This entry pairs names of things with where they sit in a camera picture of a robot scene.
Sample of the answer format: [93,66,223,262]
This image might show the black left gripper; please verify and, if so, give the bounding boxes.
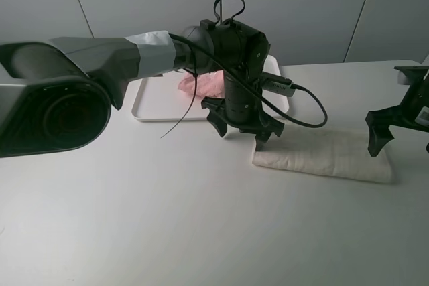
[201,72,284,151]

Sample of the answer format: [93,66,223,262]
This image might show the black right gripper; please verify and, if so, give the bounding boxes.
[365,78,429,157]

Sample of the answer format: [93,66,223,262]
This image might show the pink towel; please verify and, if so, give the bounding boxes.
[178,70,225,98]

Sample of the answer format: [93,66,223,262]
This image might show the cream white towel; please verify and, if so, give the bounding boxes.
[252,125,394,184]

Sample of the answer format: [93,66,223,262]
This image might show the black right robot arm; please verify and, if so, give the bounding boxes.
[365,66,428,157]

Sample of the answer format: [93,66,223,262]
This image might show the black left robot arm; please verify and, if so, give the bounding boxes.
[1,19,284,157]

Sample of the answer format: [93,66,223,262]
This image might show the white rectangular plastic tray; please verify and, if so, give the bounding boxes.
[131,55,291,123]

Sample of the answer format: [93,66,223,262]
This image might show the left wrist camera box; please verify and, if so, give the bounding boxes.
[259,72,295,97]

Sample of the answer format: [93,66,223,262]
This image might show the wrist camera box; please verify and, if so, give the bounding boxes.
[394,66,428,86]
[259,72,295,97]

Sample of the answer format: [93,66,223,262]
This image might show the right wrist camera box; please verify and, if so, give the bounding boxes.
[394,66,428,86]

